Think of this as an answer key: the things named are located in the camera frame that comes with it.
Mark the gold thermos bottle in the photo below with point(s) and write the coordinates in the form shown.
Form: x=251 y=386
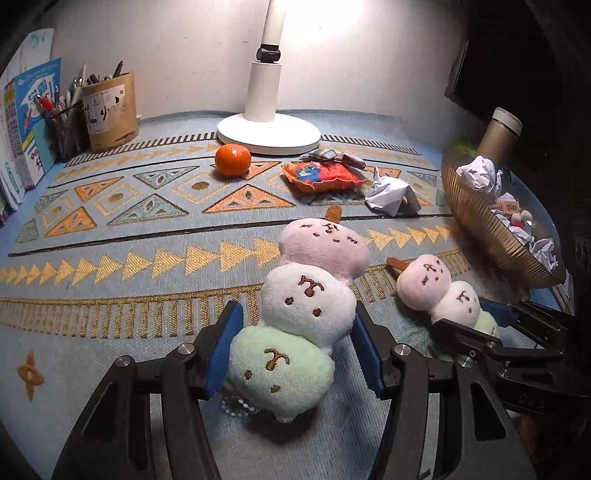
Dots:
x=498 y=134

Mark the small dango plush toy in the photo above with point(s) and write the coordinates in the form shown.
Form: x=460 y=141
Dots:
x=429 y=281

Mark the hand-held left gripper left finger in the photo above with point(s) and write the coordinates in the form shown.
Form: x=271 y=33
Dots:
x=226 y=350

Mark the large dango plush toy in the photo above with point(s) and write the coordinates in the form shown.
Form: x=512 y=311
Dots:
x=304 y=295

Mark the light teal thin book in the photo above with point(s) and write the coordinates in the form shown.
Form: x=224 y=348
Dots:
x=46 y=147

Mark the gold ribbed bowl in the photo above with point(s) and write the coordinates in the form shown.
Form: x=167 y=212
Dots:
x=480 y=230

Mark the red snack packet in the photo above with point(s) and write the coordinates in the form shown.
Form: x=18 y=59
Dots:
x=323 y=177

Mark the bamboo pen holder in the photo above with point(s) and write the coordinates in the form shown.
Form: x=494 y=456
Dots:
x=111 y=115

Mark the patterned woven mat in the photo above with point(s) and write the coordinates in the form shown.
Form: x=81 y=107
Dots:
x=138 y=258

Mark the orange tangerine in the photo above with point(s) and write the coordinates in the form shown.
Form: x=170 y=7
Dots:
x=233 y=160

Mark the small pink box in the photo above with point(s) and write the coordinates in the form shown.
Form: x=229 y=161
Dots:
x=508 y=205

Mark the blue workbook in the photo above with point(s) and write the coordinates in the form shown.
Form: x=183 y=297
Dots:
x=37 y=101

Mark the white desk lamp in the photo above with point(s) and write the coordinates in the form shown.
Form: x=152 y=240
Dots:
x=265 y=92

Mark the thin patterned-spine workbook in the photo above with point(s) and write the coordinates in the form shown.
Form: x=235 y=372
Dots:
x=13 y=138
x=9 y=138
x=17 y=138
x=4 y=138

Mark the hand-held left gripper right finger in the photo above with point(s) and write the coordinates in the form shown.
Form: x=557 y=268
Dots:
x=369 y=355

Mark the bunch of dark pens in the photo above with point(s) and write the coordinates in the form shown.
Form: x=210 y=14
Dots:
x=104 y=74

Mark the keys with fob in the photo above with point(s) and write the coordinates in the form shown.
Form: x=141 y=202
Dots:
x=323 y=154

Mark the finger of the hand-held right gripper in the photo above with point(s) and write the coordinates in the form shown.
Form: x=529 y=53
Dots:
x=498 y=314
x=466 y=339

